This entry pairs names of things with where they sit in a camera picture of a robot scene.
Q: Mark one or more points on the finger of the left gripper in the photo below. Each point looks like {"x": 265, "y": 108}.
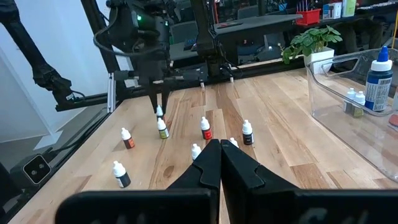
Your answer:
{"x": 154, "y": 95}
{"x": 165, "y": 95}

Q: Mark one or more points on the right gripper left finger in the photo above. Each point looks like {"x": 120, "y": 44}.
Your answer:
{"x": 202, "y": 174}

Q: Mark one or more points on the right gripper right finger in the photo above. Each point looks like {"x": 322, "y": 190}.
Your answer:
{"x": 239, "y": 174}

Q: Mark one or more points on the small blue dropper bottle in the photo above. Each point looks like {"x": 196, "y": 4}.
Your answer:
{"x": 196, "y": 151}

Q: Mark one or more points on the small black dropper bottle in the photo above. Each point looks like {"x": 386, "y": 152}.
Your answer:
{"x": 122, "y": 179}
{"x": 247, "y": 138}
{"x": 234, "y": 142}

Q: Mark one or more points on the small yellow-green dropper bottle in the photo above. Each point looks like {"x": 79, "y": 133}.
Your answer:
{"x": 163, "y": 133}

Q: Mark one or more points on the small red dropper bottle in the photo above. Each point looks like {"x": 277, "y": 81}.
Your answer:
{"x": 206, "y": 133}

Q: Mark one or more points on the small brown dropper bottle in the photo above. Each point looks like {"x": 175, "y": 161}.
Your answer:
{"x": 128, "y": 142}

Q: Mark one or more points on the large blue food coloring bottle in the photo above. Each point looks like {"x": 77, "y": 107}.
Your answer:
{"x": 377, "y": 87}

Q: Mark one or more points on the large pink food coloring bottle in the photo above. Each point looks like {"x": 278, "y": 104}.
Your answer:
{"x": 395, "y": 119}

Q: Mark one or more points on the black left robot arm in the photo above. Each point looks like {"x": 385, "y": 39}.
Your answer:
{"x": 140, "y": 34}

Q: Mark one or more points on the clear plastic bin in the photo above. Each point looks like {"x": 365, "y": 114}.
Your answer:
{"x": 342, "y": 140}

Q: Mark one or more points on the dark grey desk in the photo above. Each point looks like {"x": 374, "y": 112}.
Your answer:
{"x": 258, "y": 23}

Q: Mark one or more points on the broad-leaf plant in white pot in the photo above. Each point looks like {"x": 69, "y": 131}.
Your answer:
{"x": 311, "y": 40}

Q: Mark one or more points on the red plastic tray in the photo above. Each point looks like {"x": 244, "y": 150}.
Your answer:
{"x": 308, "y": 17}

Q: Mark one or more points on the white cardboard box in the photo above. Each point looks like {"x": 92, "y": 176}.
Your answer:
{"x": 332, "y": 10}

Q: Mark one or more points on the green and white box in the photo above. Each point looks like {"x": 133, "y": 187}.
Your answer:
{"x": 349, "y": 7}

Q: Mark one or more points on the silver aluminium bracket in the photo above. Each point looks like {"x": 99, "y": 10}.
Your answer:
{"x": 111, "y": 91}

